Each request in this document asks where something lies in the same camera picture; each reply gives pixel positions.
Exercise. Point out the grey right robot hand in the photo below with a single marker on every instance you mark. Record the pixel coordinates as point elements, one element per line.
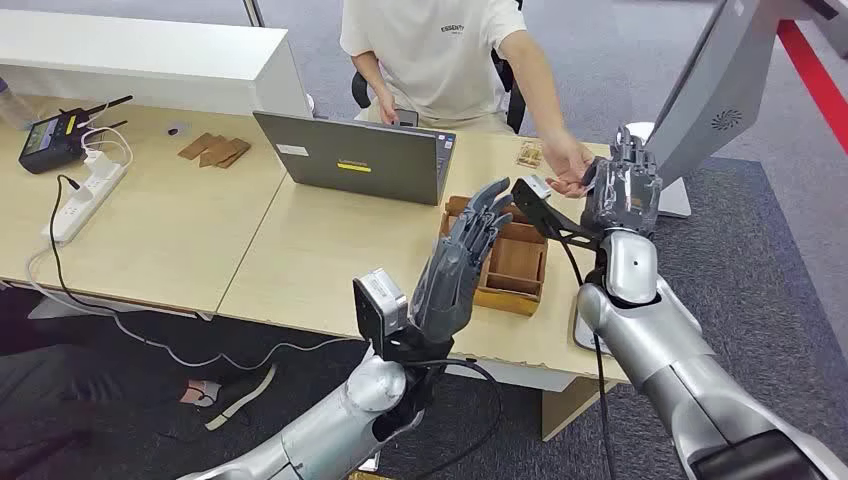
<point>626,192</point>

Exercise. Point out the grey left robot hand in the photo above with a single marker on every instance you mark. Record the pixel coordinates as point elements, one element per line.
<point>450,285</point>

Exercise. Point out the person's right hand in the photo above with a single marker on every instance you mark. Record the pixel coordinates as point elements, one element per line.
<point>387,109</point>

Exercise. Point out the person's left hand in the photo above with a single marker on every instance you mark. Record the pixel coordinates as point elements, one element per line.
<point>566,162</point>

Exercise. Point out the black smartphone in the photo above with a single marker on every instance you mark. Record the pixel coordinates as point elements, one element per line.
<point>407,118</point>

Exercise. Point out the person's right forearm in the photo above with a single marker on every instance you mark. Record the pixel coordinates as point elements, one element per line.
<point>371,73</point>

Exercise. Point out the person's left forearm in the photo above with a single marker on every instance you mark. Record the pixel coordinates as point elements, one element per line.
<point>543,93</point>

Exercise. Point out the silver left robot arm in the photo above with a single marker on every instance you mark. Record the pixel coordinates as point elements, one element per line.
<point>331,430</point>

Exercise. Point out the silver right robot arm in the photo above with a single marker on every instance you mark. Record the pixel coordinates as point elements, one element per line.
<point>662,344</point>

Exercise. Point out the brown patterned room key card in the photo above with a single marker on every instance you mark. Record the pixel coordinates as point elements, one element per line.
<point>528,156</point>

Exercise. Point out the person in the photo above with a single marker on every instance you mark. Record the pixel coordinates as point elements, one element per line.
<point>430,60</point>

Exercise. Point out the grey card reader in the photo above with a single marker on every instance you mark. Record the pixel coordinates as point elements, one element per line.
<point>583,338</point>

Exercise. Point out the seated person's leg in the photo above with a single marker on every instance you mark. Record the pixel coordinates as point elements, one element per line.
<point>66,384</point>

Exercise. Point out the grey laptop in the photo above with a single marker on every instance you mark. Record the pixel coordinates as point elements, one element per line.
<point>358,159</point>

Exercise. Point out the white round device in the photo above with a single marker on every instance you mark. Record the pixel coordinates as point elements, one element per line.
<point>639,131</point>

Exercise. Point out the wooden compartment box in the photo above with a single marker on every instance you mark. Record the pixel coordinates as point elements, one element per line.
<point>517,265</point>

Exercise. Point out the silver monitor on stand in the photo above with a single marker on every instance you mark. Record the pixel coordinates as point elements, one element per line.
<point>715,86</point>

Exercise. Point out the brown cardboard piece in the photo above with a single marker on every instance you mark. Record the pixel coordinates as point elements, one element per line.
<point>195,147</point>
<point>237,154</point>
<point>218,154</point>

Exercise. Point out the wooden desk leg panel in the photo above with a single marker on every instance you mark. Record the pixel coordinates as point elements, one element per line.
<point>563,411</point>

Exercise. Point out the small dark round cap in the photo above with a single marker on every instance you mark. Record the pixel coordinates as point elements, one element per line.
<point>174,130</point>

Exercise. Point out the black shoe white sole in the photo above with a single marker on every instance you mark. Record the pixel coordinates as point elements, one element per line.
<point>232,404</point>

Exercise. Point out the white counter cabinet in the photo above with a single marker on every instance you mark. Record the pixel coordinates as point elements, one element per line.
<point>132,60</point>

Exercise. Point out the white charger plug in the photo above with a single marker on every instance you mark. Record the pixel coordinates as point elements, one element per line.
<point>97,164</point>

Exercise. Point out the white power strip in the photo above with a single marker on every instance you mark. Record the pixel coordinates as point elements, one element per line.
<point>79,205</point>

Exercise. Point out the black handheld radio device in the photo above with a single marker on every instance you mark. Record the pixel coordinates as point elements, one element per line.
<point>46,139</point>

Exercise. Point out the clear plastic bottle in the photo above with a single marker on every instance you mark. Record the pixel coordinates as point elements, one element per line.
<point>10,109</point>

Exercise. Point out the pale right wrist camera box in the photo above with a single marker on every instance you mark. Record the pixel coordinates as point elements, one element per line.
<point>538,187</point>

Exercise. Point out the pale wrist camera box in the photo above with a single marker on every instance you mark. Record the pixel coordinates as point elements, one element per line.
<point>384,301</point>
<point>538,187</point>

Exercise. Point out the black right wrist camera bracket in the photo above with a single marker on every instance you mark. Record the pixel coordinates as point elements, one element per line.
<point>550,215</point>

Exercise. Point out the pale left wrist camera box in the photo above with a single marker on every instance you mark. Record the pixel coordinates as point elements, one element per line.
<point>384,301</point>

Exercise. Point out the grey metal post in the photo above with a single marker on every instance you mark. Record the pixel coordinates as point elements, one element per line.
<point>253,12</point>

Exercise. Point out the white desk frame bar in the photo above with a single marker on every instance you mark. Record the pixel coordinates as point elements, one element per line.
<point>66,308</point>

